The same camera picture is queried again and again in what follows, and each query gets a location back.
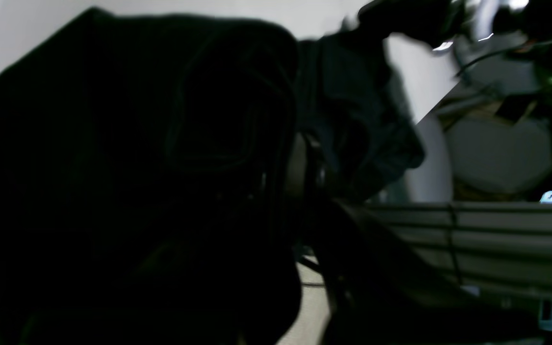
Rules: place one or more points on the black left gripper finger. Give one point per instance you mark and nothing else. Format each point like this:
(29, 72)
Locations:
(379, 291)

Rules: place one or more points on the black t-shirt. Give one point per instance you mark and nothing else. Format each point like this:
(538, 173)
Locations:
(144, 172)

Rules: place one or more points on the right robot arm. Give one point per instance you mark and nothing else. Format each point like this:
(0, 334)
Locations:
(503, 46)

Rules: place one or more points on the grey aluminium frame rail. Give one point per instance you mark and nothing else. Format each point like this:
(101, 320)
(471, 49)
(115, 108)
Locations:
(503, 247)

